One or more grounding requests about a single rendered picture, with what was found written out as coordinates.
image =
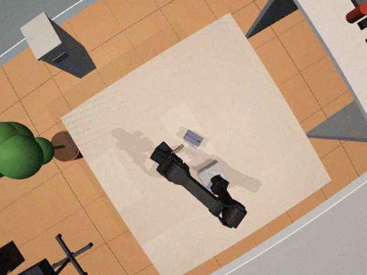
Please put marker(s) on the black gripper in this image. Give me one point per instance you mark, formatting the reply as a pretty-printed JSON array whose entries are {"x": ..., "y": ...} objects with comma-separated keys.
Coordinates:
[{"x": 166, "y": 148}]

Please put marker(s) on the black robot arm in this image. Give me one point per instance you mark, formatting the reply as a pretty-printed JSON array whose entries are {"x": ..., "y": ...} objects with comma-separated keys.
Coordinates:
[{"x": 175, "y": 171}]

